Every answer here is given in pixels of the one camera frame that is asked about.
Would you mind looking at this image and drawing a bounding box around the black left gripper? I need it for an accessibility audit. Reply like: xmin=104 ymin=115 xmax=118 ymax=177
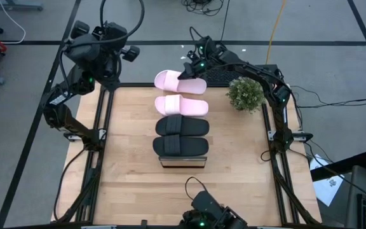
xmin=71 ymin=20 xmax=141 ymax=80

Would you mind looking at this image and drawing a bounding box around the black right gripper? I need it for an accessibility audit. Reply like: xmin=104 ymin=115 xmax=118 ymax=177
xmin=177 ymin=59 xmax=210 ymax=81

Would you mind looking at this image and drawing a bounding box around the pink slide sandal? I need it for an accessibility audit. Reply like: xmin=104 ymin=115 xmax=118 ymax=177
xmin=154 ymin=69 xmax=208 ymax=95
xmin=154 ymin=94 xmax=210 ymax=117

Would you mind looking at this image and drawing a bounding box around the black slide sandal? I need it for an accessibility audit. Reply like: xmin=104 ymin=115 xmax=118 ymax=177
xmin=155 ymin=114 xmax=210 ymax=137
xmin=152 ymin=134 xmax=210 ymax=157

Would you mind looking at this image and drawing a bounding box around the small green potted plant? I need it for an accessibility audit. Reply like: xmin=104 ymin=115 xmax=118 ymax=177
xmin=226 ymin=76 xmax=266 ymax=114

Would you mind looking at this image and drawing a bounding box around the black desk beam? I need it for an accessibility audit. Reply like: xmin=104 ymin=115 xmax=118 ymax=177
xmin=309 ymin=151 xmax=366 ymax=182

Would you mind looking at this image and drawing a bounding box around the white paper sheet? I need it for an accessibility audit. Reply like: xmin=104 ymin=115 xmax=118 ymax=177
xmin=309 ymin=153 xmax=346 ymax=207

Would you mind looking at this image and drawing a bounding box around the grey desk top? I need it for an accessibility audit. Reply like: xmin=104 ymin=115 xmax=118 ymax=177
xmin=344 ymin=164 xmax=366 ymax=229

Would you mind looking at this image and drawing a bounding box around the black metal table frame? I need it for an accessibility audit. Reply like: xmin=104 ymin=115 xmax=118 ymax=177
xmin=52 ymin=71 xmax=322 ymax=227

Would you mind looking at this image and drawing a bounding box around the black tangled cable bundle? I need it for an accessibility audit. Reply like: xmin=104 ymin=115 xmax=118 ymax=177
xmin=180 ymin=0 xmax=225 ymax=17

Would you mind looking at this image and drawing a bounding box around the wooden shelf with black frame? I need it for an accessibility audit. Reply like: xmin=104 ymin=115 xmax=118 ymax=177
xmin=157 ymin=76 xmax=214 ymax=169

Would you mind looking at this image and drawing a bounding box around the white floor cable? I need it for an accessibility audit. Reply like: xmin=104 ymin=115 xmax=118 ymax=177
xmin=0 ymin=0 xmax=27 ymax=45

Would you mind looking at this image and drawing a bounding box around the yellow cable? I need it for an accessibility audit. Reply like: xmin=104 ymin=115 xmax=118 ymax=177
xmin=264 ymin=0 xmax=287 ymax=66

